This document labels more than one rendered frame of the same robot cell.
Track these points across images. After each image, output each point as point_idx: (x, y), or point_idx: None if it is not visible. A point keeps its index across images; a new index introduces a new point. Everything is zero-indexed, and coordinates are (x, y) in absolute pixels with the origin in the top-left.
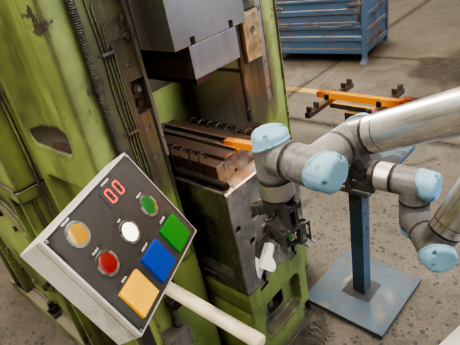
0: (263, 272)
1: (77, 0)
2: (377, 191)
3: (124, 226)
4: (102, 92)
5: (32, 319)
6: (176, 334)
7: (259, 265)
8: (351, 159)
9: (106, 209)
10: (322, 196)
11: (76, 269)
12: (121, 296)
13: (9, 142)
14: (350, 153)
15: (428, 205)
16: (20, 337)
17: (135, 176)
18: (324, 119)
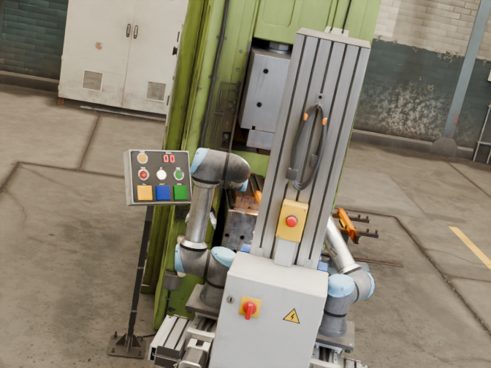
0: (187, 220)
1: (217, 86)
2: (419, 363)
3: (161, 171)
4: (204, 126)
5: (136, 254)
6: (171, 274)
7: (187, 215)
8: (222, 183)
9: (160, 161)
10: (378, 336)
11: (131, 166)
12: (137, 187)
13: (176, 132)
14: (222, 180)
15: None
16: (123, 256)
17: (183, 161)
18: (481, 312)
